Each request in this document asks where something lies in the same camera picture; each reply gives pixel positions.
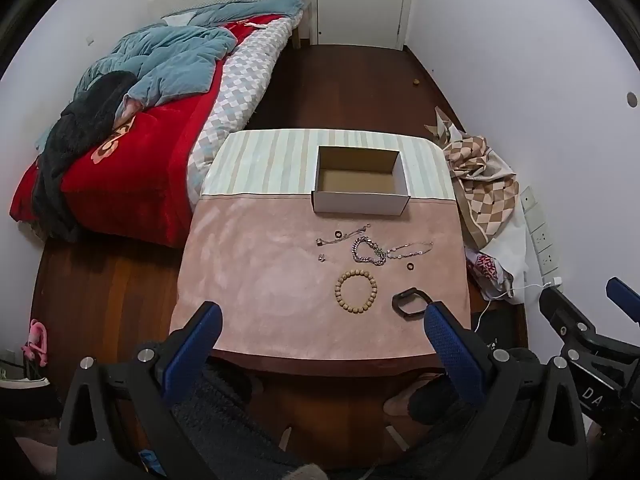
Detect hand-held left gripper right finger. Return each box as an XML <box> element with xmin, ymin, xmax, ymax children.
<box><xmin>422</xmin><ymin>301</ymin><xmax>589</xmax><ymax>480</ymax></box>

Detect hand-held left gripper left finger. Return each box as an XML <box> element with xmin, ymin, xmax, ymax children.
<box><xmin>57</xmin><ymin>301</ymin><xmax>224</xmax><ymax>480</ymax></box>

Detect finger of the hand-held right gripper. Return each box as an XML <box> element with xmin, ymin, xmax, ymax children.
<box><xmin>606</xmin><ymin>276</ymin><xmax>640</xmax><ymax>323</ymax></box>
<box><xmin>538</xmin><ymin>287</ymin><xmax>608</xmax><ymax>361</ymax></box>

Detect black bangle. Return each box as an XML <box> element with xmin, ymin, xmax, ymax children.
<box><xmin>391</xmin><ymin>287</ymin><xmax>431</xmax><ymax>321</ymax></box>

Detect silver beaded necklace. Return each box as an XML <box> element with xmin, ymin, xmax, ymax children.
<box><xmin>385</xmin><ymin>240</ymin><xmax>435</xmax><ymax>261</ymax></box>

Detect wooden bead bracelet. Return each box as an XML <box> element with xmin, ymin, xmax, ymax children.
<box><xmin>334</xmin><ymin>269</ymin><xmax>379</xmax><ymax>315</ymax></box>

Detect thick silver chain bracelet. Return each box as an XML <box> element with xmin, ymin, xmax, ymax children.
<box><xmin>351</xmin><ymin>236</ymin><xmax>388</xmax><ymax>267</ymax></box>

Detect thin silver pendant chain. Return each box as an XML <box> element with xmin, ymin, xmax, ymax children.
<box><xmin>316</xmin><ymin>224</ymin><xmax>372</xmax><ymax>248</ymax></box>

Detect cardboard box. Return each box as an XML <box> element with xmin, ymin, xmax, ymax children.
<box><xmin>312</xmin><ymin>145</ymin><xmax>412</xmax><ymax>214</ymax></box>

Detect dark fuzzy slipper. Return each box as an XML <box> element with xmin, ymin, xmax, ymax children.
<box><xmin>200</xmin><ymin>360</ymin><xmax>256</xmax><ymax>406</ymax></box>
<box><xmin>382</xmin><ymin>375</ymin><xmax>463</xmax><ymax>426</ymax></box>

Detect pink striped table cloth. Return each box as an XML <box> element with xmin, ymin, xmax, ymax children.
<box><xmin>169</xmin><ymin>129</ymin><xmax>472</xmax><ymax>361</ymax></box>

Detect white bag with red print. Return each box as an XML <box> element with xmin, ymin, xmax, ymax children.
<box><xmin>465</xmin><ymin>250</ymin><xmax>516</xmax><ymax>301</ymax></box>

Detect person's grey trousers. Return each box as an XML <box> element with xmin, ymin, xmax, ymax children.
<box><xmin>170</xmin><ymin>360</ymin><xmax>361</xmax><ymax>480</ymax></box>

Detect wooden table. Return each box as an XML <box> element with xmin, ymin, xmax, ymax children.
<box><xmin>210</xmin><ymin>346</ymin><xmax>446</xmax><ymax>379</ymax></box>

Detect brown checkered cloth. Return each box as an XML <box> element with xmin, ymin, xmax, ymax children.
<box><xmin>425</xmin><ymin>107</ymin><xmax>521</xmax><ymax>251</ymax></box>

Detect bed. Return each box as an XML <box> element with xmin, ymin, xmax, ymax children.
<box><xmin>10</xmin><ymin>0</ymin><xmax>313</xmax><ymax>248</ymax></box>

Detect red blanket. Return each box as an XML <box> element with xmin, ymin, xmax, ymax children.
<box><xmin>10</xmin><ymin>17</ymin><xmax>281</xmax><ymax>248</ymax></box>

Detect dark fuzzy cloth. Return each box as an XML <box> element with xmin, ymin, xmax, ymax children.
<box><xmin>34</xmin><ymin>71</ymin><xmax>138</xmax><ymax>243</ymax></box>

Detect checkered mattress pad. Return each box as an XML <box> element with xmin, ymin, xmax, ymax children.
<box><xmin>187</xmin><ymin>17</ymin><xmax>293</xmax><ymax>211</ymax></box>

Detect blue quilt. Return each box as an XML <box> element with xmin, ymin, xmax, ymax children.
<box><xmin>37</xmin><ymin>0</ymin><xmax>305</xmax><ymax>151</ymax></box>

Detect white door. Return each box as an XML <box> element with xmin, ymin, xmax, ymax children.
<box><xmin>316</xmin><ymin>0</ymin><xmax>417</xmax><ymax>51</ymax></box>

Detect white charger cable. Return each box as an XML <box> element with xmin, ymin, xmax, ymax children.
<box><xmin>472</xmin><ymin>275</ymin><xmax>564</xmax><ymax>332</ymax></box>

